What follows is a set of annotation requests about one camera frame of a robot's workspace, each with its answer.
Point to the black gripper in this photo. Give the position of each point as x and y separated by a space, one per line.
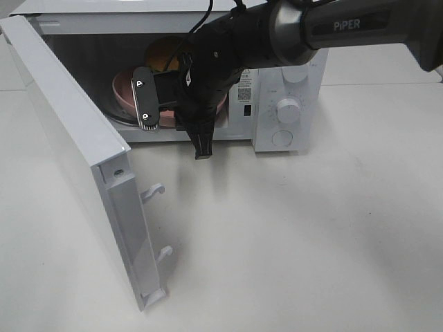
217 62

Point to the round white door button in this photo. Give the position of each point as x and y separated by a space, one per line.
282 138

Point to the burger with lettuce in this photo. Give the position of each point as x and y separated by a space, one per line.
159 51

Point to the pink round plate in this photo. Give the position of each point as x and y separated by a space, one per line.
122 88

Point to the white microwave door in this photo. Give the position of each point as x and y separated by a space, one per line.
93 156

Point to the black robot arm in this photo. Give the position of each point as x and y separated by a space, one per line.
290 33

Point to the white microwave oven body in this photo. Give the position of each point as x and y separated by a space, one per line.
100 42

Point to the white lower timer knob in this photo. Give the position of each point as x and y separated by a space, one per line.
288 110

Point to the glass microwave turntable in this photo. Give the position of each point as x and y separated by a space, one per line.
116 112

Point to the white upper power knob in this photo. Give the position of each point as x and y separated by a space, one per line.
294 74

